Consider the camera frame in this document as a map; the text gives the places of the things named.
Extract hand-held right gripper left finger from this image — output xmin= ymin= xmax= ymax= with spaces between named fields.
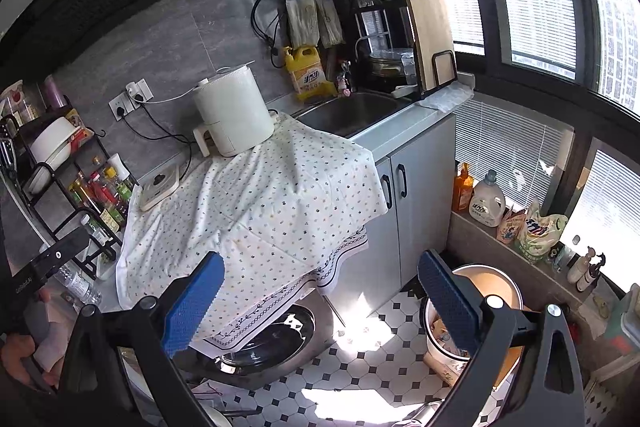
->
xmin=55 ymin=251 xmax=226 ymax=427

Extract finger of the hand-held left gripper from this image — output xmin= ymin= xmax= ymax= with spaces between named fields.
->
xmin=30 ymin=227 xmax=92 ymax=280

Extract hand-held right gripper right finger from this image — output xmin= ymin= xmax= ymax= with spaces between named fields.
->
xmin=417 ymin=249 xmax=586 ymax=427

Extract beige wrapper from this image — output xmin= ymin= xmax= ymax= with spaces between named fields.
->
xmin=429 ymin=313 xmax=468 ymax=355

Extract white enamel basin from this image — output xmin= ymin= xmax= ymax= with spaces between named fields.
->
xmin=419 ymin=263 xmax=525 ymax=360

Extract person's left hand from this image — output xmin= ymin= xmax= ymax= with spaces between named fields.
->
xmin=0 ymin=334 xmax=56 ymax=395

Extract clear plastic water bottle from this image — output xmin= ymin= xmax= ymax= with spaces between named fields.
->
xmin=52 ymin=264 xmax=103 ymax=305

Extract black spice rack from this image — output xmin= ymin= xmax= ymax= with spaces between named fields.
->
xmin=0 ymin=107 xmax=138 ymax=280

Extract row of condiment bottles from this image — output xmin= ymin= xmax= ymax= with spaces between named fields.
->
xmin=67 ymin=169 xmax=136 ymax=233

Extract brown cardboard box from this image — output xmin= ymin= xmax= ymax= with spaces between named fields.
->
xmin=422 ymin=352 xmax=521 ymax=390

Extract washing machine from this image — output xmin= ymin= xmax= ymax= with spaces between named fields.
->
xmin=172 ymin=292 xmax=336 ymax=390

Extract white cup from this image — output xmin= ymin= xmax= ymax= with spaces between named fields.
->
xmin=107 ymin=153 xmax=132 ymax=182

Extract beige printed packet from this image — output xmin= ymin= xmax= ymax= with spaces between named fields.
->
xmin=496 ymin=207 xmax=528 ymax=248

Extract grey sink cabinet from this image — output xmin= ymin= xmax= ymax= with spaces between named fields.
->
xmin=320 ymin=114 xmax=458 ymax=318

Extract white bowl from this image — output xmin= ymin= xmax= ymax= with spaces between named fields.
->
xmin=29 ymin=117 xmax=76 ymax=165

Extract white laundry detergent bottle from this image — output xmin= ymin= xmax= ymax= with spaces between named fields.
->
xmin=469 ymin=169 xmax=506 ymax=228

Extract orange bottle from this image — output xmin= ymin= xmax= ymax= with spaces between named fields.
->
xmin=452 ymin=163 xmax=475 ymax=214

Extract green white refill bag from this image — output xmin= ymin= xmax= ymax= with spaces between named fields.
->
xmin=515 ymin=197 xmax=569 ymax=265

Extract white cloth black vine border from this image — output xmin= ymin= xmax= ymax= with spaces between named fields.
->
xmin=202 ymin=227 xmax=368 ymax=353

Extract white floral tablecloth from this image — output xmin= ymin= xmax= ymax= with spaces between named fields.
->
xmin=116 ymin=112 xmax=390 ymax=343

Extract white pump bottle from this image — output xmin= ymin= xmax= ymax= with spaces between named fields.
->
xmin=566 ymin=247 xmax=596 ymax=285
xmin=576 ymin=252 xmax=608 ymax=293

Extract purple tumbler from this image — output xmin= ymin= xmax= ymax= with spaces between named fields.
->
xmin=44 ymin=74 xmax=68 ymax=108

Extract white window blinds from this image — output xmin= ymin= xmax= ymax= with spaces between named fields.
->
xmin=452 ymin=99 xmax=576 ymax=218

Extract white air fryer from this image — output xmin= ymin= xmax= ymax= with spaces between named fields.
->
xmin=192 ymin=62 xmax=276 ymax=158

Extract white rag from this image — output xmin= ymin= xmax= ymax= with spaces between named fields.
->
xmin=417 ymin=87 xmax=475 ymax=112

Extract steel sink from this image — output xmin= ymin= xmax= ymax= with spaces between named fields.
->
xmin=290 ymin=91 xmax=413 ymax=138

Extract steel pot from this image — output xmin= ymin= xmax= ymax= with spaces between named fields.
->
xmin=369 ymin=47 xmax=408 ymax=80

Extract yellow detergent bottle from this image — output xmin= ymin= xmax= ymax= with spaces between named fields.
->
xmin=284 ymin=46 xmax=326 ymax=104

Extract steel faucet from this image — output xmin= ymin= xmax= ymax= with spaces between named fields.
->
xmin=339 ymin=59 xmax=357 ymax=90

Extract wooden cutting board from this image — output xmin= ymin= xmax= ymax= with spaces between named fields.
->
xmin=405 ymin=0 xmax=455 ymax=92

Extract black dish rack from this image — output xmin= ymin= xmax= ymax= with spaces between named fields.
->
xmin=350 ymin=0 xmax=458 ymax=100

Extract black power cable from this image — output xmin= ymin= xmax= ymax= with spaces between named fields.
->
xmin=122 ymin=117 xmax=193 ymax=148

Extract grey wall socket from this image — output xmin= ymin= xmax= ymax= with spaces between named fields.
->
xmin=109 ymin=94 xmax=132 ymax=122

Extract wall socket white plug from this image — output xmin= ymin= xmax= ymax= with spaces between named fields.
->
xmin=125 ymin=78 xmax=153 ymax=102

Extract coiled black cable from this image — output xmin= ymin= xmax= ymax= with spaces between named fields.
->
xmin=250 ymin=0 xmax=288 ymax=68

